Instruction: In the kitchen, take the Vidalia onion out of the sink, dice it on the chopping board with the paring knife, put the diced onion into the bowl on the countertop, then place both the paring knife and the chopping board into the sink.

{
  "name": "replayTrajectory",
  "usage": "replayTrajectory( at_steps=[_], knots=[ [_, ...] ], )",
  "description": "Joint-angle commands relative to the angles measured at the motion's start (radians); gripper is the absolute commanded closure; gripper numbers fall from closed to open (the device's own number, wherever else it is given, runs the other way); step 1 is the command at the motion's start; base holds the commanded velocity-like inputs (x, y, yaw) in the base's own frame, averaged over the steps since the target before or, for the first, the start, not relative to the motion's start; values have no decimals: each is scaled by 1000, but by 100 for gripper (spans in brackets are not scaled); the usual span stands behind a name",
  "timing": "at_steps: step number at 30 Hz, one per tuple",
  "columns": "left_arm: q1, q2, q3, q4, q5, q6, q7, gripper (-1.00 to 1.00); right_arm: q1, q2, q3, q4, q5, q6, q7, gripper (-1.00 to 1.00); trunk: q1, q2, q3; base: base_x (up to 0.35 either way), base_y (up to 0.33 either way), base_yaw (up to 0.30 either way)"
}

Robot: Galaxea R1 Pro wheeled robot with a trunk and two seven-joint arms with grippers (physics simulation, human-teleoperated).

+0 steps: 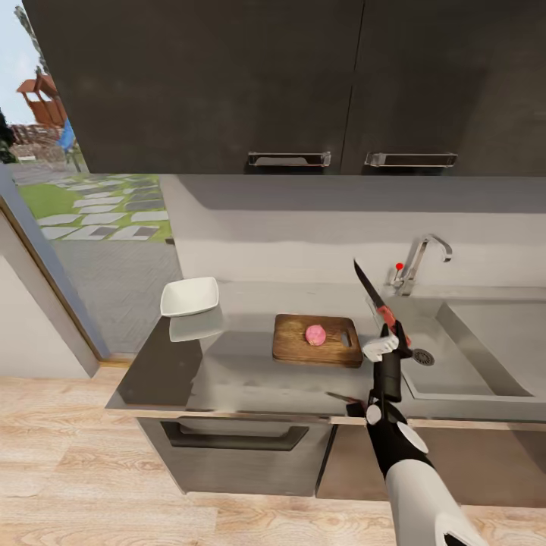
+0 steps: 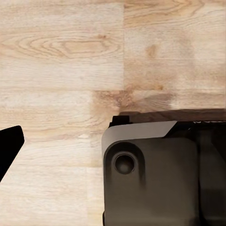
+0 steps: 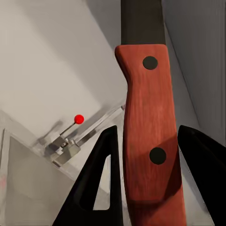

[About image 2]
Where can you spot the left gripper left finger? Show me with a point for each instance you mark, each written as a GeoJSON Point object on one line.
{"type": "Point", "coordinates": [11, 142]}

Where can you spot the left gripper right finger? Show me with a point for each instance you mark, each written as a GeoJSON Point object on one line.
{"type": "Point", "coordinates": [218, 139]}

